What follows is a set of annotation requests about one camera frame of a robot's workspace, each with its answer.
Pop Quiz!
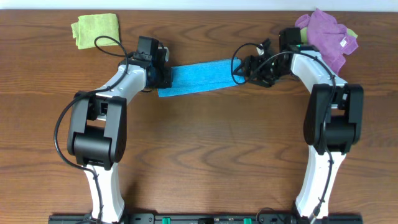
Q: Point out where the blue microfiber cloth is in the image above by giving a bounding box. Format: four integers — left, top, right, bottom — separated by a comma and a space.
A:
158, 59, 237, 98

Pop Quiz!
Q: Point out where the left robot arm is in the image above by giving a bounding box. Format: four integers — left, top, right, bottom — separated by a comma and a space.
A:
67, 45, 171, 223

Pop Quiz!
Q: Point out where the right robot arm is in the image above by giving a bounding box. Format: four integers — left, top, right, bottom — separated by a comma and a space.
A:
231, 40, 364, 223

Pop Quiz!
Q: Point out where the light green cloth under pile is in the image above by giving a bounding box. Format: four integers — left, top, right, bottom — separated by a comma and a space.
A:
300, 27, 358, 44

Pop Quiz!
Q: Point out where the purple microfiber cloth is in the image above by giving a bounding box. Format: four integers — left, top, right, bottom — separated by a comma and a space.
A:
295, 9, 358, 74

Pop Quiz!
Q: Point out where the folded light green cloth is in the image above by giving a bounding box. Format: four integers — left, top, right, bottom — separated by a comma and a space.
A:
71, 13, 120, 50

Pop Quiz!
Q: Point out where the left black cable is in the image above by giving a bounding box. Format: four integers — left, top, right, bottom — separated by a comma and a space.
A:
53, 35, 170, 224

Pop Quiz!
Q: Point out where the black cable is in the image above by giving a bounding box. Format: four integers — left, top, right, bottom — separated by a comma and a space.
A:
230, 42, 336, 224
53, 35, 170, 224

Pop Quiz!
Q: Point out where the right black cable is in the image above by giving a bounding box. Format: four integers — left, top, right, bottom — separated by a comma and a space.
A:
230, 42, 336, 224

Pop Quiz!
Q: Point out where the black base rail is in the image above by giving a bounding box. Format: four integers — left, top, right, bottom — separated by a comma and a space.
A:
48, 213, 364, 224

